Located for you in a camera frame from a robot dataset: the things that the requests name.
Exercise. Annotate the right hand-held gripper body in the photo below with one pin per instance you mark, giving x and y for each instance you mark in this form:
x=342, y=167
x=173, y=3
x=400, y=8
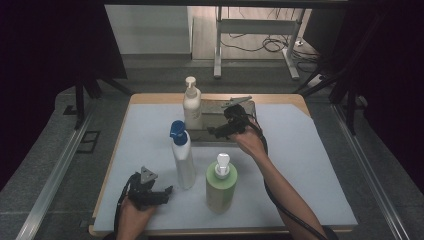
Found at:
x=236, y=118

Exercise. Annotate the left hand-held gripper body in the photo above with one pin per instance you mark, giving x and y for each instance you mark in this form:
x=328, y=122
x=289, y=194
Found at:
x=141, y=193

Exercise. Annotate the grey mesh metal basket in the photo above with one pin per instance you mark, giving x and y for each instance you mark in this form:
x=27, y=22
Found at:
x=213, y=115

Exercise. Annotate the cream pump bottle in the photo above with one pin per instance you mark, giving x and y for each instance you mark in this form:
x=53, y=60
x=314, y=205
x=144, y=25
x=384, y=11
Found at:
x=192, y=111

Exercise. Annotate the white bottle with blue cap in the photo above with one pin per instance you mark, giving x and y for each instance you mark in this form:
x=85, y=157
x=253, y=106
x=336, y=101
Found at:
x=184, y=163

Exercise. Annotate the green pump bottle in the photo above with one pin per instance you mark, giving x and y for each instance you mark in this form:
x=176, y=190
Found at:
x=220, y=190

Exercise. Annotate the person's left hand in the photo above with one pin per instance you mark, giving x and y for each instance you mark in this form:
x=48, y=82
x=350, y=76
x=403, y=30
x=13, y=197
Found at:
x=131, y=218

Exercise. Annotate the person's right hand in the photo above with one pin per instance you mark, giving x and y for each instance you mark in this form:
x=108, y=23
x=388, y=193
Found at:
x=251, y=141

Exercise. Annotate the pale blue table mat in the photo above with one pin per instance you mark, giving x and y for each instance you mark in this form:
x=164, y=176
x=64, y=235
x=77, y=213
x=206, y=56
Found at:
x=300, y=166

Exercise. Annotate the white power strip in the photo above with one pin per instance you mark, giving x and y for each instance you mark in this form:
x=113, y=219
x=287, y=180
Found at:
x=299, y=42

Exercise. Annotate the small black floor plate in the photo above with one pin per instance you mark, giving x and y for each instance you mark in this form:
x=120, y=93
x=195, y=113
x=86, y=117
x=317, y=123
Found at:
x=70, y=110

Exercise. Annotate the black tripod stand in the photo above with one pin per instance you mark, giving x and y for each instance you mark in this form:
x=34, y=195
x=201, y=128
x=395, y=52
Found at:
x=80, y=100
x=350, y=106

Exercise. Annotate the black metal crossbar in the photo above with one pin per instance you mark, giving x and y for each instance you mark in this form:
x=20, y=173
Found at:
x=226, y=3

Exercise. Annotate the white panel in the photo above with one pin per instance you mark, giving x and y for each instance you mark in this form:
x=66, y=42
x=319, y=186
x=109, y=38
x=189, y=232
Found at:
x=150, y=30

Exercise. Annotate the dark curtain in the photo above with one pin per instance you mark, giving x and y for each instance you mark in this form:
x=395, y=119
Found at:
x=40, y=66
x=393, y=83

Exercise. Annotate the aluminium floor rail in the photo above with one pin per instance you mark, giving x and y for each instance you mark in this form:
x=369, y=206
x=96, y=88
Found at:
x=370, y=173
x=56, y=176

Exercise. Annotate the white metal stand frame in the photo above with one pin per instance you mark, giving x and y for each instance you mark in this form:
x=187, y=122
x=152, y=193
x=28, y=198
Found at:
x=256, y=26

